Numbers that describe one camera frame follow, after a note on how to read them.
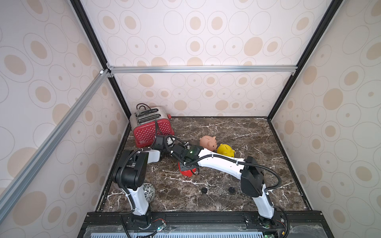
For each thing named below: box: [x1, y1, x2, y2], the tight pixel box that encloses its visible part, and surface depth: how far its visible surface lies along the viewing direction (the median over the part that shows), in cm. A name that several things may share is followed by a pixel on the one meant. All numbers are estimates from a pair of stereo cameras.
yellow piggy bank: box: [216, 143, 236, 158], surface depth 92 cm
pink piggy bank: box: [199, 135, 218, 151], surface depth 96 cm
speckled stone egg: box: [142, 182, 156, 204], surface depth 83 cm
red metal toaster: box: [129, 106, 175, 148], surface depth 98 cm
